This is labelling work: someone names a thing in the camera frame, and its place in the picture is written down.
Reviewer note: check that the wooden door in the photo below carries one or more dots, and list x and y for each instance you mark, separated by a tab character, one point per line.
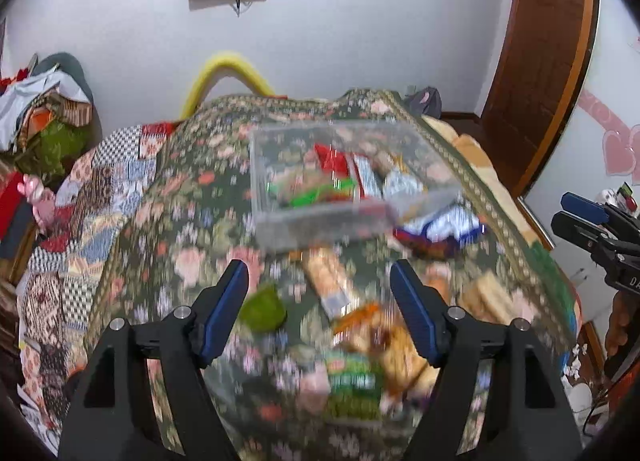
542	61

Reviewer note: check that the person's right hand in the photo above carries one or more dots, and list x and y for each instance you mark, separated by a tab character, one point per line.
619	326

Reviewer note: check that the floral blanket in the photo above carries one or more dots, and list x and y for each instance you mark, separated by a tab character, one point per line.
190	221

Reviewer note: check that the pink heart wall stickers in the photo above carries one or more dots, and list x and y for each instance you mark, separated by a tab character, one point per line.
617	141

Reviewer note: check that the small colourful ornament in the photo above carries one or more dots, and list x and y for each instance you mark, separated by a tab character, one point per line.
620	196

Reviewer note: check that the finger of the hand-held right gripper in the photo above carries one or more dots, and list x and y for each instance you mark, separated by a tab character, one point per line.
582	207
575	230

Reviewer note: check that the brown biscuit packet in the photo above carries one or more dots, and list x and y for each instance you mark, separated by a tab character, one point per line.
400	356

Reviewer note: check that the long cracker packet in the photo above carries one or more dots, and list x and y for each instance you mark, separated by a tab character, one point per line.
330	286

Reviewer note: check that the pink plush toy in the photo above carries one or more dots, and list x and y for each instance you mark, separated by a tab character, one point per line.
39	198

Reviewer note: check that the clear plastic container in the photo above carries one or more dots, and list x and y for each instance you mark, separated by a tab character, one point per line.
280	221

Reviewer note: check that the orange snack packet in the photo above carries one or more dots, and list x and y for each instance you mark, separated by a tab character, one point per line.
357	318

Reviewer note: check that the beige biscuit packet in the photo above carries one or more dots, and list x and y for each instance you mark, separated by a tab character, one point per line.
487	296

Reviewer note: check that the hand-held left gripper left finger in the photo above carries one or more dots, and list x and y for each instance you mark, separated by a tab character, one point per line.
226	308

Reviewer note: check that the patchwork quilt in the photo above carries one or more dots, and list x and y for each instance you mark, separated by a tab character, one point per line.
85	201

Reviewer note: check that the green label snack packet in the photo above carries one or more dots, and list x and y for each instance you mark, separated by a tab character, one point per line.
352	383

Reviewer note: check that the dark bag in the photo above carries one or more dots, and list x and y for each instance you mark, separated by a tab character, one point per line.
425	101

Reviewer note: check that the large blue silver snack packet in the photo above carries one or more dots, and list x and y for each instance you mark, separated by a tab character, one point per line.
440	231

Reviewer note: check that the small green packet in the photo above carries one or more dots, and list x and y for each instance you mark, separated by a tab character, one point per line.
262	311

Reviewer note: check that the orange beige blanket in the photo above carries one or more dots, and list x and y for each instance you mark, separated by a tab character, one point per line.
482	156

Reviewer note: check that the pile of clothes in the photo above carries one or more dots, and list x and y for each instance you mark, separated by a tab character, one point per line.
45	111

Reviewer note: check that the white blue snack packet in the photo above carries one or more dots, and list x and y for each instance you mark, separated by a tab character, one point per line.
367	176

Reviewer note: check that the bright green snack packet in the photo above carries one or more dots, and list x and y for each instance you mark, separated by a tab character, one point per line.
312	195

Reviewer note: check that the red snack packet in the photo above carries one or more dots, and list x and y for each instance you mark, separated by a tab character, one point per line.
332	161

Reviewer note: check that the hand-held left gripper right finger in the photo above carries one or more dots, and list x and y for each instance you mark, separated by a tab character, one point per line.
414	313

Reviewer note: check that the yellow foam tube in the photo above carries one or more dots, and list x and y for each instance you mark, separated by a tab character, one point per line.
222	72

